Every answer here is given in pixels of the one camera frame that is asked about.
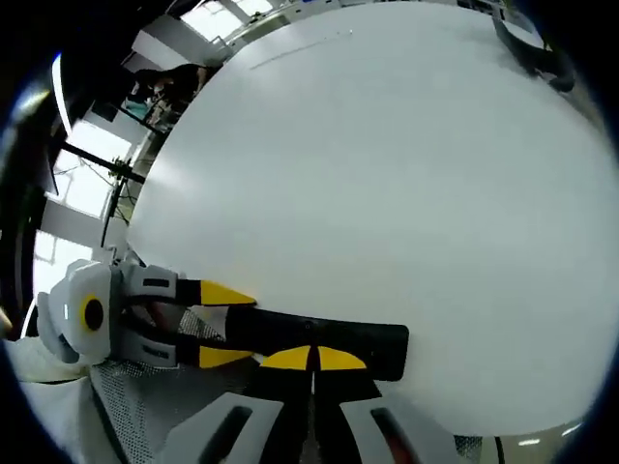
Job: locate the black headset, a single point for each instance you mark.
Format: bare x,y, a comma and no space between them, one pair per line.
537,58

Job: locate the grey mesh chair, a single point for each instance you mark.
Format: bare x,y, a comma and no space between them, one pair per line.
140,401

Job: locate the black stand pole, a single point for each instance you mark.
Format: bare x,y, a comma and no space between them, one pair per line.
101,162

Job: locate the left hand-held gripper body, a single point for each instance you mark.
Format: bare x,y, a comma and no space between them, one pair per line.
82,333

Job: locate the black remote control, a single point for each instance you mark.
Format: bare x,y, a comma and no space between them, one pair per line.
338,333

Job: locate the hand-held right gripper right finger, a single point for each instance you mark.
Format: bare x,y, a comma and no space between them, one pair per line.
338,425

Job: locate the person's white coat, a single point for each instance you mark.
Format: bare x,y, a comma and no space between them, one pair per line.
43,411

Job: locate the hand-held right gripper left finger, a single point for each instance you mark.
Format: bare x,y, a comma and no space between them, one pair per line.
285,411

